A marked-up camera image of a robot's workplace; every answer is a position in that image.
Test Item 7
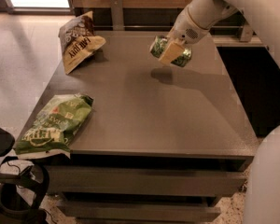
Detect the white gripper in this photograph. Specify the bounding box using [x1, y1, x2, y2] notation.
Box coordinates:
[159, 7, 208, 64]

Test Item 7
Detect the green soda can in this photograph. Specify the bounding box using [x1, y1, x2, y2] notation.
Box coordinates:
[149, 35, 192, 67]

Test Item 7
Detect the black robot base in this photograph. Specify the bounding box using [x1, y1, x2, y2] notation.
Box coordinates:
[0, 128, 49, 224]

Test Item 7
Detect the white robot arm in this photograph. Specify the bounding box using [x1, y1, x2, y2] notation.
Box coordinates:
[159, 0, 280, 224]

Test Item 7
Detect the brown cream chip bag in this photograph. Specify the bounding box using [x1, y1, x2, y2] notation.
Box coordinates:
[59, 11, 105, 75]

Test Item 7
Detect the green chip bag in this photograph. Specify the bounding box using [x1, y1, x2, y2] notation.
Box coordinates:
[14, 93, 93, 160]

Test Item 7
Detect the upper grey drawer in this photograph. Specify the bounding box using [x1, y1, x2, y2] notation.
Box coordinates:
[47, 166, 245, 197]

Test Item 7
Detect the grey drawer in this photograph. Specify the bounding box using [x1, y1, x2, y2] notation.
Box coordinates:
[47, 166, 245, 197]
[57, 201, 220, 223]

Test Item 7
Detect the lower grey drawer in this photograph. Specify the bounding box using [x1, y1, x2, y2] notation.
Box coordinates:
[57, 201, 220, 223]

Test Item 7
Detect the left metal bracket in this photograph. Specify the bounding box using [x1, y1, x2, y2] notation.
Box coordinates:
[110, 0, 125, 31]

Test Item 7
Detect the metal bracket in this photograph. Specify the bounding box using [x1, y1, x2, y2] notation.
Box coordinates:
[110, 0, 125, 31]
[238, 20, 254, 42]

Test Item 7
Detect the right metal bracket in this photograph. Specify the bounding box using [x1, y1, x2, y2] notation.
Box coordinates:
[238, 20, 254, 42]

